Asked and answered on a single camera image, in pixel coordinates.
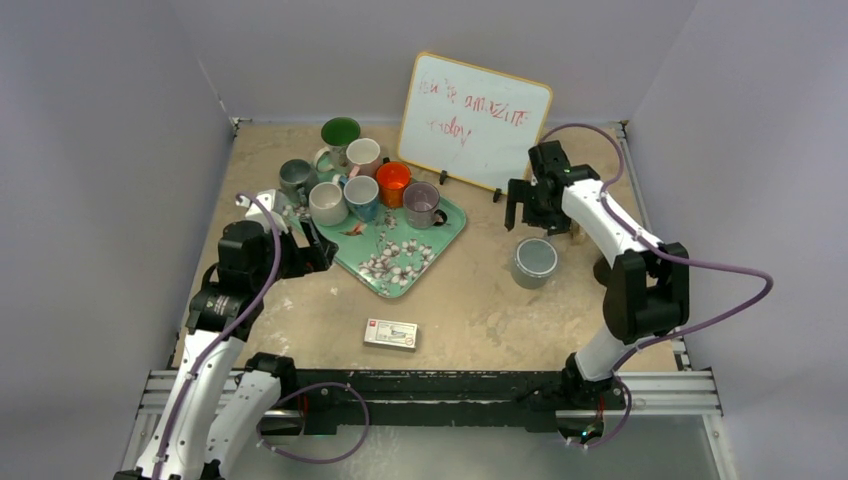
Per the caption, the blue grey mug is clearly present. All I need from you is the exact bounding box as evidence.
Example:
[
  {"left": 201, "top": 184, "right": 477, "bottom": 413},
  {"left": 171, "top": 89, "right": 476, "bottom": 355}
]
[{"left": 278, "top": 159, "right": 320, "bottom": 206}]

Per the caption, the pink faceted mug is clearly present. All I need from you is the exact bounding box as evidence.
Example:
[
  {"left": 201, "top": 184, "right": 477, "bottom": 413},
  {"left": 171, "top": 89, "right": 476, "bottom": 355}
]
[{"left": 346, "top": 138, "right": 382, "bottom": 178}]

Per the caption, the floral mug green inside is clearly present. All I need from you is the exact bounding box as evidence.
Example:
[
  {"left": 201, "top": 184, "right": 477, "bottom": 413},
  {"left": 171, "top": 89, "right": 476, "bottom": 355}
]
[{"left": 313, "top": 117, "right": 361, "bottom": 173}]

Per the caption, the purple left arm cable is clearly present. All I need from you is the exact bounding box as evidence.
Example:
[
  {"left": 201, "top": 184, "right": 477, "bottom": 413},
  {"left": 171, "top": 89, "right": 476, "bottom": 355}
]
[{"left": 150, "top": 192, "right": 284, "bottom": 480}]

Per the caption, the beige mug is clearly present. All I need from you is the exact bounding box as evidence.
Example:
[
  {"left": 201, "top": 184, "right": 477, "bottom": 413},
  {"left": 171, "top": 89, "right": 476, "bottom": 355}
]
[{"left": 568, "top": 221, "right": 587, "bottom": 245}]

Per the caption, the green floral tray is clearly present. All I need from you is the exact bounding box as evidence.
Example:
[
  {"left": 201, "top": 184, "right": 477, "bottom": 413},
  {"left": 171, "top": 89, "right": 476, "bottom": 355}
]
[{"left": 284, "top": 171, "right": 466, "bottom": 298}]

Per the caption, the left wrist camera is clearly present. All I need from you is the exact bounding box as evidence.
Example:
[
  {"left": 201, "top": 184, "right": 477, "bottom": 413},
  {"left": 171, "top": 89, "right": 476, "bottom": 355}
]
[{"left": 244, "top": 189, "right": 289, "bottom": 233}]

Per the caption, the small white cardboard box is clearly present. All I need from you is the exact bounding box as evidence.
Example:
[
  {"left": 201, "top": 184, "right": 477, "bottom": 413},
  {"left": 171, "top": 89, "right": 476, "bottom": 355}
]
[{"left": 363, "top": 318, "right": 419, "bottom": 351}]

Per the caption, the orange mug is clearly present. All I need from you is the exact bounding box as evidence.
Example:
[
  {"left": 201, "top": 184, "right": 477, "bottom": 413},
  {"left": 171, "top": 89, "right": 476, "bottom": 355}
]
[{"left": 375, "top": 161, "right": 412, "bottom": 209}]

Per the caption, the grey ribbed mug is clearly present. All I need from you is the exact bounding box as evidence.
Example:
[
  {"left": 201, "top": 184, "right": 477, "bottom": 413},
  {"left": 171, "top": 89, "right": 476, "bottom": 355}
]
[{"left": 511, "top": 238, "right": 559, "bottom": 289}]

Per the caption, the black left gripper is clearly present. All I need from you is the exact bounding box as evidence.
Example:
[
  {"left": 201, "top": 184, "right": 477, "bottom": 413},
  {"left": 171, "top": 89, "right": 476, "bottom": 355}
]
[{"left": 251, "top": 216, "right": 335, "bottom": 292}]

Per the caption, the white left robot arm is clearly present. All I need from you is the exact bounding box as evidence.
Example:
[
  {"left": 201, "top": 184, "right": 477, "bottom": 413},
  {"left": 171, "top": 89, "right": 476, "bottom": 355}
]
[{"left": 115, "top": 216, "right": 338, "bottom": 479}]

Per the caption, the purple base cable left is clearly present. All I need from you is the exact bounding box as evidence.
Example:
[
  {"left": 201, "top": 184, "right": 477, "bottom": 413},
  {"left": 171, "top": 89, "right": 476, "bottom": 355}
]
[{"left": 255, "top": 382, "right": 371, "bottom": 466}]

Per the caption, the yellow framed whiteboard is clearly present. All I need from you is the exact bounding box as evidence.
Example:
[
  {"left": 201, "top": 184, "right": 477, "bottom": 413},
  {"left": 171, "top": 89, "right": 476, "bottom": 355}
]
[{"left": 397, "top": 52, "right": 553, "bottom": 192}]

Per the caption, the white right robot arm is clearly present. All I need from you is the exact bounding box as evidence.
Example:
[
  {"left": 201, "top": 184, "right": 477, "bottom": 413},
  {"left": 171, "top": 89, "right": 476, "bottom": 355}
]
[{"left": 504, "top": 141, "right": 689, "bottom": 407}]

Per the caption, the black mug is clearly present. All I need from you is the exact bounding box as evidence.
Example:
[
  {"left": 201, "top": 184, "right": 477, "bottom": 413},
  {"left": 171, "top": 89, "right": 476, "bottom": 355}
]
[{"left": 593, "top": 256, "right": 612, "bottom": 287}]

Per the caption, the lilac mug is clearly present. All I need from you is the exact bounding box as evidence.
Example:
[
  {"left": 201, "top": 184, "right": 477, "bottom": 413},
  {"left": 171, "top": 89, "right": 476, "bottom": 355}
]
[{"left": 403, "top": 182, "right": 448, "bottom": 229}]

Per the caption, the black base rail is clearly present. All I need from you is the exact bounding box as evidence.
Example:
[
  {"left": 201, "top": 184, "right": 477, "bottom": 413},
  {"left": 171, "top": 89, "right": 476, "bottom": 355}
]
[{"left": 139, "top": 368, "right": 723, "bottom": 439}]

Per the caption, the white speckled mug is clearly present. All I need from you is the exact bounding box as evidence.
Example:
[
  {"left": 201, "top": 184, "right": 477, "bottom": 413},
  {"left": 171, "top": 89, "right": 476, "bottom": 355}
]
[{"left": 309, "top": 182, "right": 349, "bottom": 227}]

